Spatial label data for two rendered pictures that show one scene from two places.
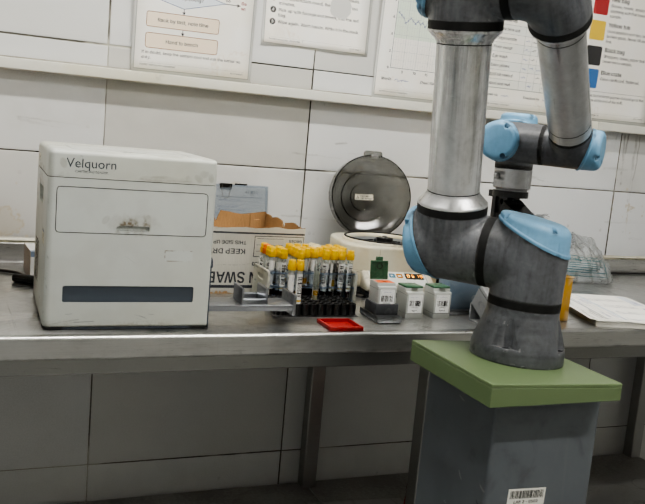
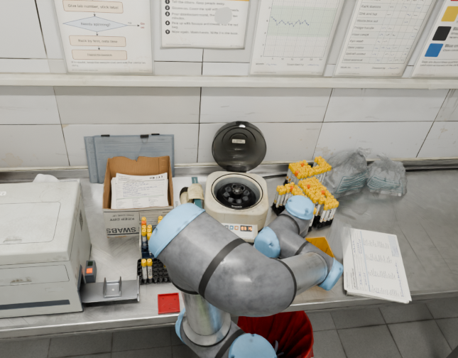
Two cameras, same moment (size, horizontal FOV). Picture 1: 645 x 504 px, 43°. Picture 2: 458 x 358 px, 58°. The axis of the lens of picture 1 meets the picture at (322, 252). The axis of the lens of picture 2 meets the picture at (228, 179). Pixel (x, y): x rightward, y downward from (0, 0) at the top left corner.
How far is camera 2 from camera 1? 121 cm
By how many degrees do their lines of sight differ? 34
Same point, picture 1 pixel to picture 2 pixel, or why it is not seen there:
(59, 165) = not seen: outside the picture
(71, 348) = not seen: outside the picture
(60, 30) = (11, 52)
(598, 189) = (421, 121)
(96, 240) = not seen: outside the picture
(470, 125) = (203, 316)
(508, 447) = not seen: outside the picture
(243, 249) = (132, 218)
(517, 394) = not seen: outside the picture
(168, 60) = (91, 66)
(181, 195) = (46, 266)
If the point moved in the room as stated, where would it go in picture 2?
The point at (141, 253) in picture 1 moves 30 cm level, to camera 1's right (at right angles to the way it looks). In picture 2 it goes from (30, 290) to (130, 319)
